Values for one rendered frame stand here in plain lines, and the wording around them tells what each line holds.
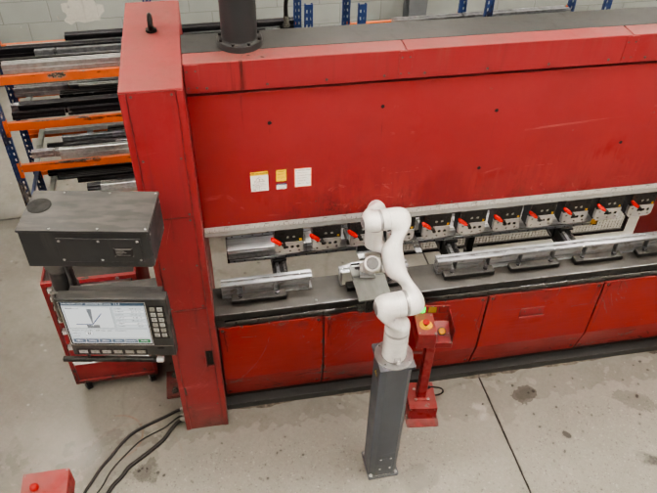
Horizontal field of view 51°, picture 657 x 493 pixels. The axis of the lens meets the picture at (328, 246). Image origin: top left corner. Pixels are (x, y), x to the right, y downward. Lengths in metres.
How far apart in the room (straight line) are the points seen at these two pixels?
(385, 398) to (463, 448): 0.96
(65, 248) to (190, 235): 0.65
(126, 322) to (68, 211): 0.53
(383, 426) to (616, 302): 1.73
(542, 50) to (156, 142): 1.73
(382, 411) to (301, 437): 0.83
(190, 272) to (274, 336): 0.78
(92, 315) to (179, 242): 0.54
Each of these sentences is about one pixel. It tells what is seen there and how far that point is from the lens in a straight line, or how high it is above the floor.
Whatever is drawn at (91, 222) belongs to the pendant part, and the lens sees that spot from 2.78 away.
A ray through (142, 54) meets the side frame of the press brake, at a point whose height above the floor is 2.30.
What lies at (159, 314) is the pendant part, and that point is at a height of 1.51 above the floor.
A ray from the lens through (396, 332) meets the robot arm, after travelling 3.22.
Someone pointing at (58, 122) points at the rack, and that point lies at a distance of 5.26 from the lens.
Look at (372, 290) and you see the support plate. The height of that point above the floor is 1.00.
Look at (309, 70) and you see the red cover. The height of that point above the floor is 2.23.
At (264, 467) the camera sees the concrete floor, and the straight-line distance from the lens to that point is 4.25.
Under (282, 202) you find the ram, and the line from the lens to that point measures 3.44.
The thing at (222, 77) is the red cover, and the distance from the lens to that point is 3.02.
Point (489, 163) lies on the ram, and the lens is 3.62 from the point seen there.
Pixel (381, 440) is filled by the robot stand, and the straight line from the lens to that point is 3.89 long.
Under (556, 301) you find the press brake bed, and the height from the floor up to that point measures 0.64.
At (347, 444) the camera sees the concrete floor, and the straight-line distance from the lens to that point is 4.32.
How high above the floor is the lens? 3.66
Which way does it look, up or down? 42 degrees down
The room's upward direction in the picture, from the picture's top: 2 degrees clockwise
